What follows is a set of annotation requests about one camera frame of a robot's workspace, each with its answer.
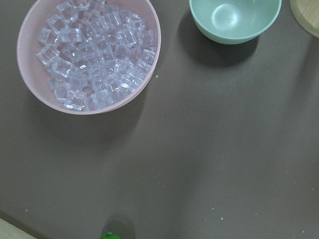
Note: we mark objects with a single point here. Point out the green lime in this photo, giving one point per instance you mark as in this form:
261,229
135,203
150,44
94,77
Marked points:
109,235

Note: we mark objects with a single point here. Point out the wooden cup tree stand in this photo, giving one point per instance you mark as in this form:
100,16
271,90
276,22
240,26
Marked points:
306,13

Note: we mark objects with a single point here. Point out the mint green bowl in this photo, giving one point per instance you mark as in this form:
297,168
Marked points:
234,21

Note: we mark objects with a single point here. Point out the pink bowl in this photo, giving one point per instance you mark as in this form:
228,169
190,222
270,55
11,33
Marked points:
32,70

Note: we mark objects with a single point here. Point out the clear ice cubes pile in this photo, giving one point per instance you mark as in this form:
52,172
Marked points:
96,53

